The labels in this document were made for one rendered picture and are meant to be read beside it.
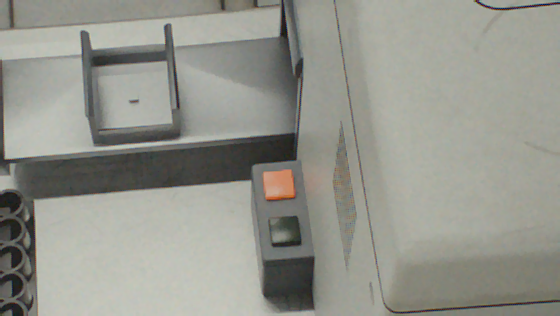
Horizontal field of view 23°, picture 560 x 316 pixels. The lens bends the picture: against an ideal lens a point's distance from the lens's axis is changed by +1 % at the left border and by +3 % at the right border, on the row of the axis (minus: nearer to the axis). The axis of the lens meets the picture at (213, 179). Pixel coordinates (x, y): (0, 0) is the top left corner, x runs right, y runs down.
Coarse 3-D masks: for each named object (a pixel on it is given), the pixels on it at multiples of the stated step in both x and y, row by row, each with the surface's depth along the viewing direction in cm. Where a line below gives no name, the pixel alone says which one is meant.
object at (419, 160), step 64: (320, 0) 58; (384, 0) 48; (448, 0) 48; (512, 0) 48; (320, 64) 60; (384, 64) 47; (448, 64) 46; (512, 64) 46; (320, 128) 62; (384, 128) 46; (448, 128) 45; (512, 128) 45; (256, 192) 72; (320, 192) 65; (384, 192) 45; (448, 192) 44; (512, 192) 44; (320, 256) 67; (384, 256) 46; (448, 256) 44; (512, 256) 44
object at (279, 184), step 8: (264, 176) 72; (272, 176) 72; (280, 176) 72; (288, 176) 72; (264, 184) 72; (272, 184) 72; (280, 184) 72; (288, 184) 72; (272, 192) 72; (280, 192) 72; (288, 192) 72
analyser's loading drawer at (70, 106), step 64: (0, 64) 77; (64, 64) 78; (128, 64) 78; (192, 64) 77; (256, 64) 77; (0, 128) 74; (64, 128) 76; (128, 128) 74; (192, 128) 75; (256, 128) 75
